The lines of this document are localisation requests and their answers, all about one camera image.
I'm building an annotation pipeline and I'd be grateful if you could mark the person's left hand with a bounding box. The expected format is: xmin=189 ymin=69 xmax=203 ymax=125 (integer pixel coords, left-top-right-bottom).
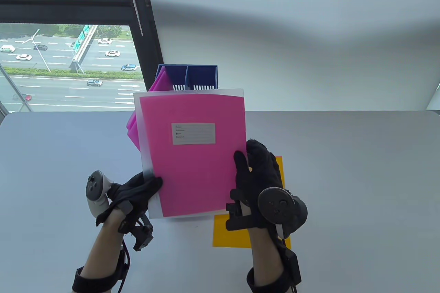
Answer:
xmin=96 ymin=171 xmax=164 ymax=235

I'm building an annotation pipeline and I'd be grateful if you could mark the blue plastic file holder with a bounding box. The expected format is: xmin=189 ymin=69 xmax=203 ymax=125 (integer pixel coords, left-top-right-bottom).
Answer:
xmin=155 ymin=64 xmax=219 ymax=91

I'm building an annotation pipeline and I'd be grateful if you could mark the person's right hand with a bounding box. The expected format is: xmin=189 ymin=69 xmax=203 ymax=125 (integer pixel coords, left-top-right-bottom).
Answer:
xmin=226 ymin=139 xmax=286 ymax=235

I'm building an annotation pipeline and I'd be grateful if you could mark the pink L-shaped folder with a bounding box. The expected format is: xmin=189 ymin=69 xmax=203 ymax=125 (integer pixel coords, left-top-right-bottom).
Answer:
xmin=126 ymin=66 xmax=168 ymax=142
xmin=130 ymin=70 xmax=175 ymax=152

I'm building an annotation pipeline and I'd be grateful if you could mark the black forearm battery box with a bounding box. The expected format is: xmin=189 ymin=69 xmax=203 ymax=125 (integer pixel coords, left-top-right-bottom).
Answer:
xmin=284 ymin=248 xmax=302 ymax=285

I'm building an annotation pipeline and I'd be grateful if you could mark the black forearm strap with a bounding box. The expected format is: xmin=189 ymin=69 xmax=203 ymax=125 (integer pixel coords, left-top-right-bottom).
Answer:
xmin=246 ymin=267 xmax=297 ymax=293
xmin=71 ymin=266 xmax=121 ymax=293

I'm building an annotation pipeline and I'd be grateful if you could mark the person's left forearm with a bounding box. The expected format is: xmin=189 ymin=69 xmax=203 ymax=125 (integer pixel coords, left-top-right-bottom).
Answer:
xmin=81 ymin=209 xmax=138 ymax=278

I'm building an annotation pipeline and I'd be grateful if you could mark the pink cardstock sheet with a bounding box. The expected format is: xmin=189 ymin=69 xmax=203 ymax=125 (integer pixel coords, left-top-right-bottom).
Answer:
xmin=139 ymin=94 xmax=246 ymax=218

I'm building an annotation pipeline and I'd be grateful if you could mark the grey diagonal window bar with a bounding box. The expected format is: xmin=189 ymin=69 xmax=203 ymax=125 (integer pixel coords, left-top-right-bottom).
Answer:
xmin=0 ymin=65 xmax=33 ymax=115

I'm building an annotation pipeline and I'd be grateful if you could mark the person's right forearm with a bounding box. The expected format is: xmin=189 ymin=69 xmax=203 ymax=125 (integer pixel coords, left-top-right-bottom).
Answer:
xmin=248 ymin=228 xmax=286 ymax=293

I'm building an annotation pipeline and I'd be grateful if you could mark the frosted clear L-shaped folder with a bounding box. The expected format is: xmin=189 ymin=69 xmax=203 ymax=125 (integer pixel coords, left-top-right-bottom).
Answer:
xmin=133 ymin=89 xmax=245 ymax=219

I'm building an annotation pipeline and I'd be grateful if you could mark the grey white hand controller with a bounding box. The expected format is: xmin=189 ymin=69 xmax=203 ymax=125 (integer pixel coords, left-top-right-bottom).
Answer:
xmin=257 ymin=187 xmax=308 ymax=239
xmin=86 ymin=170 xmax=114 ymax=219

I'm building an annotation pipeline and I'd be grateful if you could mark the black cable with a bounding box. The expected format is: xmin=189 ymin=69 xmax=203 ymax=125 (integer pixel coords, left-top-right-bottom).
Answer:
xmin=118 ymin=240 xmax=131 ymax=293
xmin=278 ymin=236 xmax=297 ymax=293

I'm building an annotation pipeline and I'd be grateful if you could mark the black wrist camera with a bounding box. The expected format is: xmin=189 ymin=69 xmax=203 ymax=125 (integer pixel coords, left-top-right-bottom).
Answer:
xmin=226 ymin=200 xmax=243 ymax=223
xmin=118 ymin=214 xmax=154 ymax=252

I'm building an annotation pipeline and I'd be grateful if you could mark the yellow cardstock sheet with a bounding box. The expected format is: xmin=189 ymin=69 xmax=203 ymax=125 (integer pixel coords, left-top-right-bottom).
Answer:
xmin=212 ymin=156 xmax=292 ymax=249

